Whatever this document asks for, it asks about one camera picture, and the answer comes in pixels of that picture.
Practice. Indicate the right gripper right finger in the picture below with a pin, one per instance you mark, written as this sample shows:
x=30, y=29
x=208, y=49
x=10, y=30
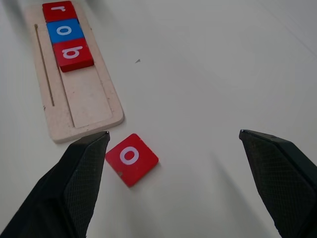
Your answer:
x=284, y=183

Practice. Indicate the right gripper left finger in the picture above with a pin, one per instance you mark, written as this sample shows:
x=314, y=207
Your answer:
x=62, y=193

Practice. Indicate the red letter tile o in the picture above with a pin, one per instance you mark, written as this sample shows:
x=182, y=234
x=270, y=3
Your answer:
x=142, y=168

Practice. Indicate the red letter tile b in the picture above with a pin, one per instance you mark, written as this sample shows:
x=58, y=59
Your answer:
x=83, y=58

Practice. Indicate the wooden letter tray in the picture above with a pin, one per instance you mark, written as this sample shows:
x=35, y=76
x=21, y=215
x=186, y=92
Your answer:
x=86, y=104

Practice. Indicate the blue letter tile o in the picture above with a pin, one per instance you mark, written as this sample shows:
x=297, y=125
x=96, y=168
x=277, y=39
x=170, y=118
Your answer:
x=75, y=33

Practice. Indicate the red letter tile r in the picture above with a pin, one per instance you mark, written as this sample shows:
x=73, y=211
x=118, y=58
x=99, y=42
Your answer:
x=69, y=15

